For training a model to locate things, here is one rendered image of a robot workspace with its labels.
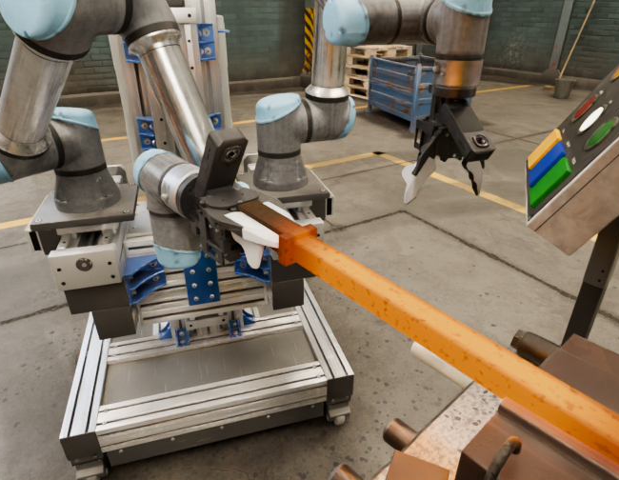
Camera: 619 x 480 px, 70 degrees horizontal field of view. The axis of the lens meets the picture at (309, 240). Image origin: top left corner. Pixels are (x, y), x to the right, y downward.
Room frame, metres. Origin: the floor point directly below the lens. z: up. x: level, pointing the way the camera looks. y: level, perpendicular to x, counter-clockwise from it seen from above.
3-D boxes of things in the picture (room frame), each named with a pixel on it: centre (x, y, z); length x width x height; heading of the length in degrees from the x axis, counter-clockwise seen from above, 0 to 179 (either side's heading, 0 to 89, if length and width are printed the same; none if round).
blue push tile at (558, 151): (0.75, -0.42, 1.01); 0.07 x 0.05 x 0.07; 157
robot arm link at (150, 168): (0.67, 0.23, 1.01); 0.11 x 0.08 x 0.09; 42
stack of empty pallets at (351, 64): (7.68, -0.95, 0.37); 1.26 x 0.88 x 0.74; 31
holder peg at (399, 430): (0.30, -0.10, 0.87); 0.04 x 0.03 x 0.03; 42
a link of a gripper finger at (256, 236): (0.46, 0.06, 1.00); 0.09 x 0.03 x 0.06; 39
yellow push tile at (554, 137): (0.84, -0.46, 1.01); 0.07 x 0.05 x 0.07; 157
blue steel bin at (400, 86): (5.71, -1.33, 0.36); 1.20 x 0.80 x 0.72; 19
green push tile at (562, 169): (0.65, -0.38, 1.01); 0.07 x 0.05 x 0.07; 157
